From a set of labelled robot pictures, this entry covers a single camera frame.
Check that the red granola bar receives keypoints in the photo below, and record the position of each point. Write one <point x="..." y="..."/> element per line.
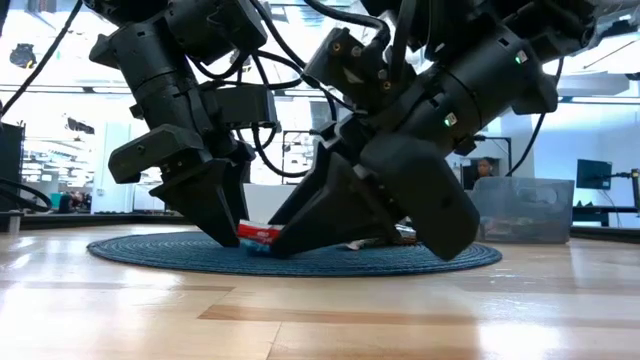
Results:
<point x="257" y="232"/>

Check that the round dark blue woven placemat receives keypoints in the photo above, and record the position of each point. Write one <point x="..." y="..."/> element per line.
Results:
<point x="325" y="265"/>

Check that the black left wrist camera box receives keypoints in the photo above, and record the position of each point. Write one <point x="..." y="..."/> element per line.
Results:
<point x="245" y="107"/>

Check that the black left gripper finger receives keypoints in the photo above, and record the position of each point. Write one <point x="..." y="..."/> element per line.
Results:
<point x="242" y="180"/>
<point x="205" y="200"/>

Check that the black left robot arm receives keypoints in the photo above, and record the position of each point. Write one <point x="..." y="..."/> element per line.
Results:
<point x="150" y="75"/>

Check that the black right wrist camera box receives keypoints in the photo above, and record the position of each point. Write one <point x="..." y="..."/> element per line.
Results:
<point x="350" y="70"/>

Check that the white plastic bin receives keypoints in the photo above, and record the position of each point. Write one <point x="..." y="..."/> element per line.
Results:
<point x="260" y="200"/>

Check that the green and white chip bag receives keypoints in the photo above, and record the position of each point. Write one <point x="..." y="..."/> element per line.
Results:
<point x="407" y="235"/>

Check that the grey translucent plastic bin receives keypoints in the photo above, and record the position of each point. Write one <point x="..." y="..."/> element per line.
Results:
<point x="525" y="210"/>

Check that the white pillar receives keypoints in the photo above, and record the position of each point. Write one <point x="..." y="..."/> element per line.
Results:
<point x="100" y="195"/>

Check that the black rig frame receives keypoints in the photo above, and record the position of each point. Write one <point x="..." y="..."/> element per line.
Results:
<point x="509" y="150"/>

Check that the black wall monitor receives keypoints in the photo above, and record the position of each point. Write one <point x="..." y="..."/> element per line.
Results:
<point x="594" y="174"/>

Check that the person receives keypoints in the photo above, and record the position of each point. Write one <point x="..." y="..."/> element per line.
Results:
<point x="485" y="167"/>
<point x="67" y="202"/>

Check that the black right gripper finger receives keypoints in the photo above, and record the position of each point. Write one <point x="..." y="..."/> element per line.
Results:
<point x="340" y="215"/>
<point x="310" y="175"/>

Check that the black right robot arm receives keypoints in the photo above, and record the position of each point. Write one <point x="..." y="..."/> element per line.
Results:
<point x="490" y="75"/>

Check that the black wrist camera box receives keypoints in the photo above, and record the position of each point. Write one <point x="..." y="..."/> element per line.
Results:
<point x="350" y="70"/>
<point x="245" y="107"/>

